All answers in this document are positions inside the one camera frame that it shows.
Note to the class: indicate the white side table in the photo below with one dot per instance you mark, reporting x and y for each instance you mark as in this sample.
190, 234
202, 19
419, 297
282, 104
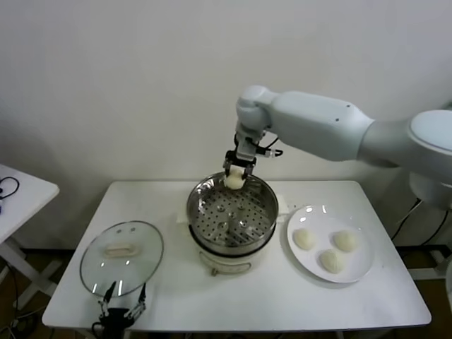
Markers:
28, 197

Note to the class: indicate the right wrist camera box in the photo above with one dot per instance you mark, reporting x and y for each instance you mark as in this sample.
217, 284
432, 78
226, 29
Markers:
244, 148

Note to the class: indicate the white steamed baozi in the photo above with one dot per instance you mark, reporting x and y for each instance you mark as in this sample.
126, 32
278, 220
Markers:
305, 238
345, 241
233, 181
332, 261

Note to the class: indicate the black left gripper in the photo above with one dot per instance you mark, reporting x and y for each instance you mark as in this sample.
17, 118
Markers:
114, 318

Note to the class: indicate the white round plate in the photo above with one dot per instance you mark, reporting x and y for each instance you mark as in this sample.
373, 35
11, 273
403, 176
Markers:
353, 268

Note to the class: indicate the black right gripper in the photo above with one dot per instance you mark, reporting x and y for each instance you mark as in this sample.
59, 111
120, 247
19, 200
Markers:
242, 162

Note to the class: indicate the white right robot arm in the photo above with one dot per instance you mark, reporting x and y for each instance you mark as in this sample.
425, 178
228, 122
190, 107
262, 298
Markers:
318, 123

